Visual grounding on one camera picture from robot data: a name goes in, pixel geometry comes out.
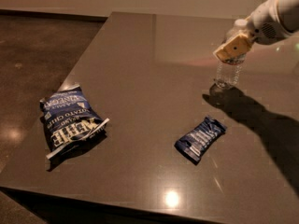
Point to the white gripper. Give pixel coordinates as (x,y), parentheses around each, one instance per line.
(263,24)

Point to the clear plastic water bottle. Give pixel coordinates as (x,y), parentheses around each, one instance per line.
(227,74)

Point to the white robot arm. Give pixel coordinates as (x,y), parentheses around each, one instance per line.
(270,22)

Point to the small blue snack packet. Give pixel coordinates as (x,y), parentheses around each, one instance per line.
(194,144)

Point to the blue potato chips bag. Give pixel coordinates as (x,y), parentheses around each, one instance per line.
(70,119)

